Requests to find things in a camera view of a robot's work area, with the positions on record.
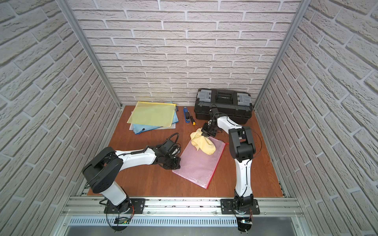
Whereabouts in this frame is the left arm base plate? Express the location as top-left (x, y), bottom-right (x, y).
top-left (104, 198), bottom-right (146, 214)

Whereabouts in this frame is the black plastic toolbox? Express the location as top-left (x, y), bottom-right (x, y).
top-left (194, 88), bottom-right (253, 124)

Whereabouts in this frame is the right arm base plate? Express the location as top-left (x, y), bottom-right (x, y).
top-left (220, 198), bottom-right (260, 216)

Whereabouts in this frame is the pink document bag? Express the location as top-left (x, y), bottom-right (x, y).
top-left (172, 138), bottom-right (226, 189)

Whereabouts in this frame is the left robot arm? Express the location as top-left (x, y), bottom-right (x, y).
top-left (82, 133), bottom-right (181, 214)

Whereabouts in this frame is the yellow cleaning cloth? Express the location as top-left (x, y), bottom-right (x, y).
top-left (190, 128), bottom-right (216, 155)

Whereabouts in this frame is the aluminium mounting rail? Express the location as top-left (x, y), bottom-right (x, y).
top-left (62, 196), bottom-right (304, 217)

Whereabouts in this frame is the clear mesh document bag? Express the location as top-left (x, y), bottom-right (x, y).
top-left (129, 124), bottom-right (176, 130)

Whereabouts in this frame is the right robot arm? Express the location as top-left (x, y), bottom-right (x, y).
top-left (201, 108), bottom-right (259, 213)

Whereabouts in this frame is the yellow document bag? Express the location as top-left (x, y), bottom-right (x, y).
top-left (127, 101), bottom-right (176, 127)

